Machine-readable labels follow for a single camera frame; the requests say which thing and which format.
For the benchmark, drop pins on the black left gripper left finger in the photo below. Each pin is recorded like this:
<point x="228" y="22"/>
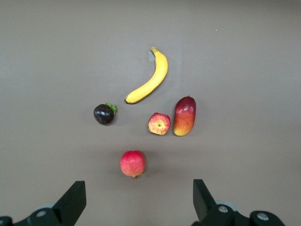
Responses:
<point x="68" y="202"/>

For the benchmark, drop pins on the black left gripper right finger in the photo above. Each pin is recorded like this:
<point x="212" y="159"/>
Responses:
<point x="202" y="202"/>

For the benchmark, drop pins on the red yellow apple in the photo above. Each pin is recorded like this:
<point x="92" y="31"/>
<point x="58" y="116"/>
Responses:
<point x="159" y="124"/>

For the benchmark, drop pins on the yellow banana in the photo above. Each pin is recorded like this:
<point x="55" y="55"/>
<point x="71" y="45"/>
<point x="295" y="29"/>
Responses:
<point x="160" y="70"/>

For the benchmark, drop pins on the red pomegranate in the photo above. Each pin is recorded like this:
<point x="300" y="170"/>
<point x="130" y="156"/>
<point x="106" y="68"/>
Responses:
<point x="132" y="163"/>

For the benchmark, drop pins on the red yellow mango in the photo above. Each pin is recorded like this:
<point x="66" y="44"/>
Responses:
<point x="184" y="116"/>

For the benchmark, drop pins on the dark purple mangosteen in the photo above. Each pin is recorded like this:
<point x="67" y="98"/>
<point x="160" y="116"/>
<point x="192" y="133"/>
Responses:
<point x="103" y="114"/>

